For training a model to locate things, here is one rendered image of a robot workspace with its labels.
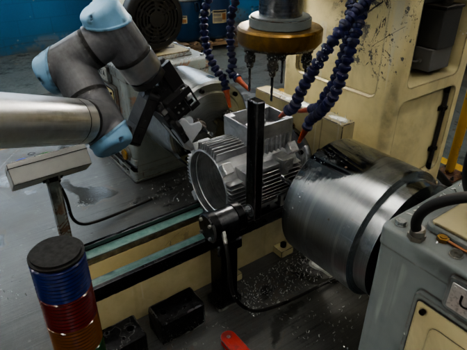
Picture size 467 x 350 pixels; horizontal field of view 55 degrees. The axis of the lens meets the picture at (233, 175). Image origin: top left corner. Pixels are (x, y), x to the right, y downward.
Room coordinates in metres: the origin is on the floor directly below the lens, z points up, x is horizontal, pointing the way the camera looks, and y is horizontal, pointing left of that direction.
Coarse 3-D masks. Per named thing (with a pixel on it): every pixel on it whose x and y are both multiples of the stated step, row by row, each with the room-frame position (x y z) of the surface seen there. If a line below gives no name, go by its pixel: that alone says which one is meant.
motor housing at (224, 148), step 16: (208, 144) 0.87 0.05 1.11; (224, 144) 0.87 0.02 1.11; (240, 144) 0.87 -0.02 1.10; (192, 160) 0.92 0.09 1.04; (208, 160) 0.94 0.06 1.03; (224, 160) 0.84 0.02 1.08; (240, 160) 0.85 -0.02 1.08; (272, 160) 0.87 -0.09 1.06; (192, 176) 0.92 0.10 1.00; (208, 176) 0.94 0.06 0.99; (272, 176) 0.85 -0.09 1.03; (288, 176) 0.87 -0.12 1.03; (208, 192) 0.91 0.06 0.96; (224, 192) 0.92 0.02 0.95; (240, 192) 0.80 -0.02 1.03; (272, 192) 0.85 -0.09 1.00; (208, 208) 0.87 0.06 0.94
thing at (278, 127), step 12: (228, 120) 0.93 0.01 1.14; (240, 120) 0.96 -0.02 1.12; (276, 120) 0.97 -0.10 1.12; (288, 120) 0.92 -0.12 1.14; (228, 132) 0.93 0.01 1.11; (240, 132) 0.89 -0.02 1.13; (264, 132) 0.88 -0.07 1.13; (276, 132) 0.90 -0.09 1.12; (288, 132) 0.92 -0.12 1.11; (264, 144) 0.88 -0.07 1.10; (276, 144) 0.90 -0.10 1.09
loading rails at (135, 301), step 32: (160, 224) 0.84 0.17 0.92; (192, 224) 0.86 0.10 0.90; (256, 224) 0.85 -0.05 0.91; (96, 256) 0.72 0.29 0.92; (128, 256) 0.76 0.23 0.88; (160, 256) 0.72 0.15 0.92; (192, 256) 0.74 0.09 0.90; (256, 256) 0.85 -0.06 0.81; (96, 288) 0.62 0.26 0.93; (128, 288) 0.66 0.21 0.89; (160, 288) 0.69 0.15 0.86; (192, 288) 0.74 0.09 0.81
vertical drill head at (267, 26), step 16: (272, 0) 0.93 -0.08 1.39; (288, 0) 0.92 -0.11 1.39; (256, 16) 0.95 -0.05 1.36; (272, 16) 0.93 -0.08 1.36; (288, 16) 0.92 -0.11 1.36; (304, 16) 0.95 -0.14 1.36; (240, 32) 0.93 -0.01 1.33; (256, 32) 0.91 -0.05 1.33; (272, 32) 0.91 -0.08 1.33; (288, 32) 0.91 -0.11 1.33; (304, 32) 0.91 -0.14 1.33; (320, 32) 0.92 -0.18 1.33; (256, 48) 0.89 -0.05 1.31; (272, 48) 0.88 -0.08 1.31; (288, 48) 0.88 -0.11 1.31; (304, 48) 0.89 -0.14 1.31; (272, 64) 0.90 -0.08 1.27; (304, 64) 0.96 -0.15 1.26; (272, 80) 0.90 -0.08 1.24; (272, 96) 0.91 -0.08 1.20
